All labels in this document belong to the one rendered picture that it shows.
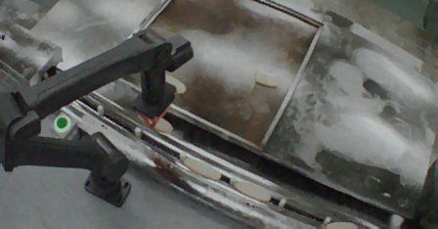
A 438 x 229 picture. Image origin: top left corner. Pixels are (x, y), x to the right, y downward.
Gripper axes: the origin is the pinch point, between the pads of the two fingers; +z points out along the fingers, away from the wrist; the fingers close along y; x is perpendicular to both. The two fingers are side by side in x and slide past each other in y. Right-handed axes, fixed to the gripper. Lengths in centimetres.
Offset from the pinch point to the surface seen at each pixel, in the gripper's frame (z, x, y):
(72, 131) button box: 5.6, 20.8, -13.6
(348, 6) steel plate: 15, -27, 104
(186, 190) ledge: 7.6, -14.3, -9.2
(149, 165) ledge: 7.6, -2.9, -8.4
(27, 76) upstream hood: 1.5, 47.4, -9.5
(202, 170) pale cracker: 8.0, -14.7, -1.8
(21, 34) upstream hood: 2, 68, 3
